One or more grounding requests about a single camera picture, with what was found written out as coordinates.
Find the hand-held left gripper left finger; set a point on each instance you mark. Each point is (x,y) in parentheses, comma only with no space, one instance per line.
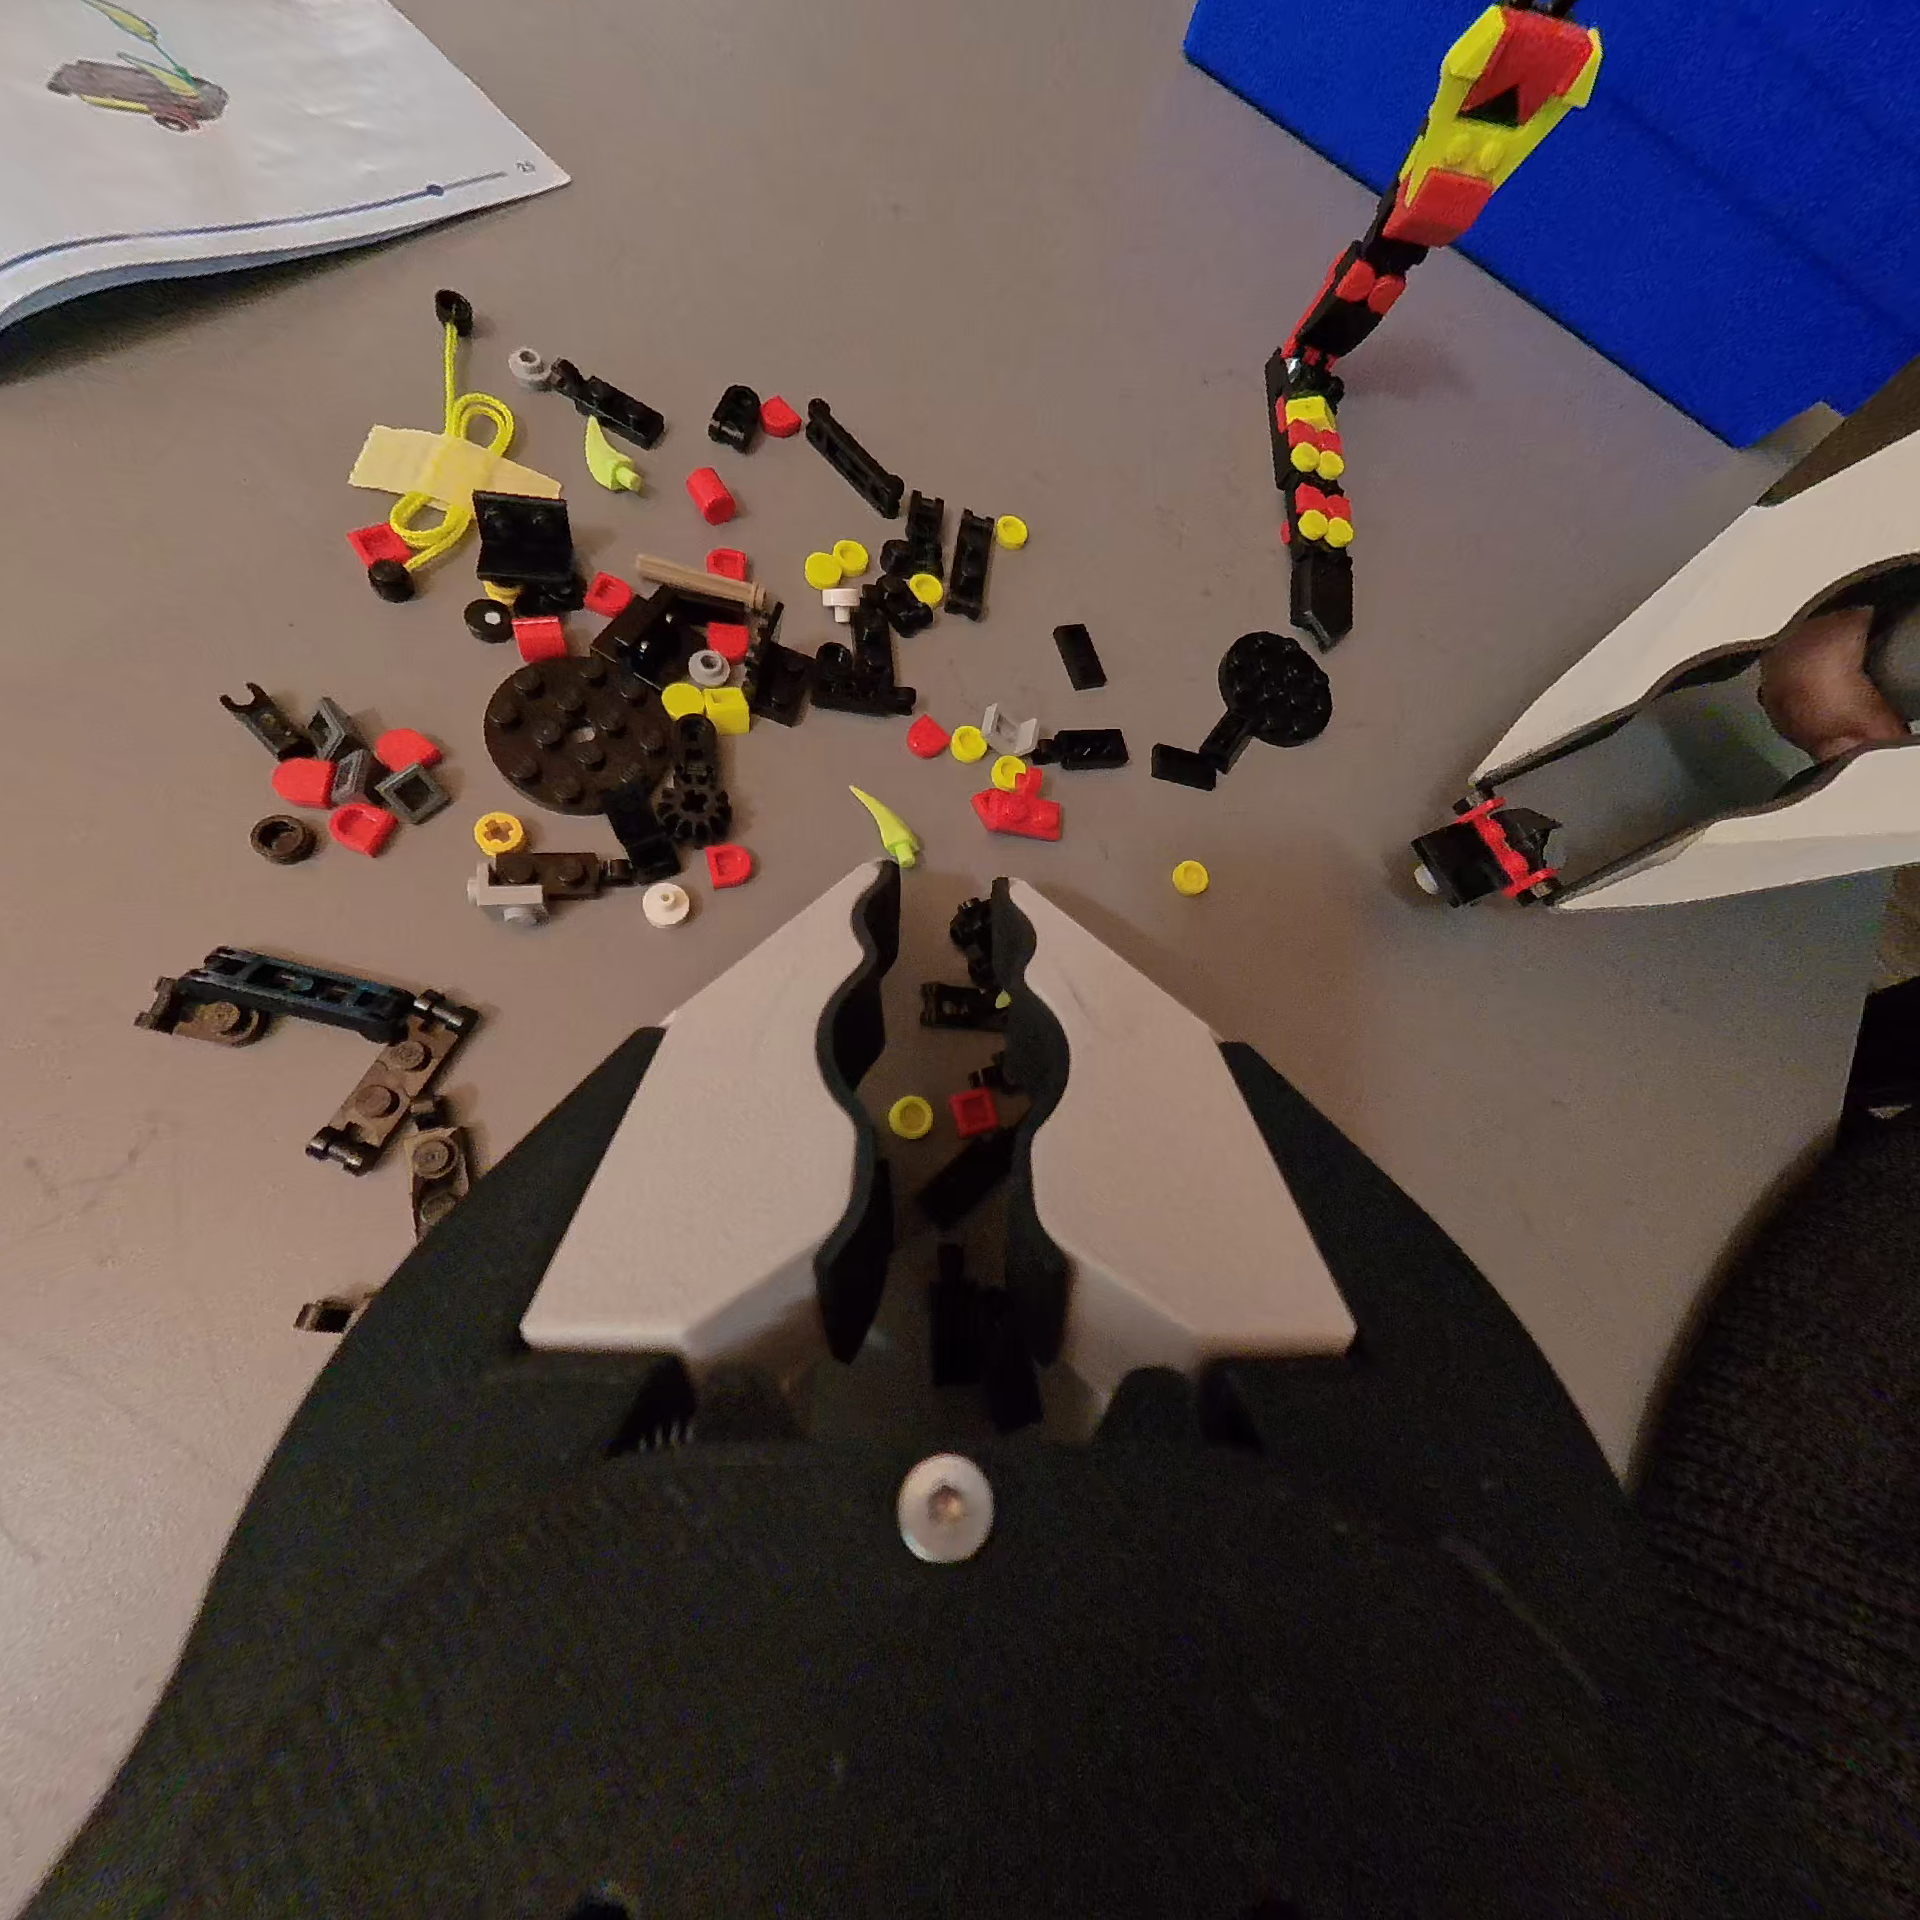
(704,1186)

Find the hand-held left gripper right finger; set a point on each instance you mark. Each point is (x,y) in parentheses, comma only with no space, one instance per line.
(1185,1201)

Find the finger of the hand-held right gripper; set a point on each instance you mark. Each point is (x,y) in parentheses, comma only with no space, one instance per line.
(1769,849)
(1693,615)

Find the black red lego car assembly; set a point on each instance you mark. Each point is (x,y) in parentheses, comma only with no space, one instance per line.
(1476,855)

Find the pile of lego pieces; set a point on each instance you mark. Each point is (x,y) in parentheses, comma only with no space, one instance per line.
(523,533)

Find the large black round lego plate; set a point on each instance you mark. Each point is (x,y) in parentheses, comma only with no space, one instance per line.
(578,735)

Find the red yellow black lego snake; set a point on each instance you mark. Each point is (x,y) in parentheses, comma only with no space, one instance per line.
(1441,203)

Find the lego instruction booklet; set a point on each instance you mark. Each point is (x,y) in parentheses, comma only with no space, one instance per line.
(299,149)

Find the person's right hand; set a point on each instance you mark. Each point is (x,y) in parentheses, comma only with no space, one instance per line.
(1816,692)

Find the blue plastic storage bin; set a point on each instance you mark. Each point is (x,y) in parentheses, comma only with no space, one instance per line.
(1723,225)

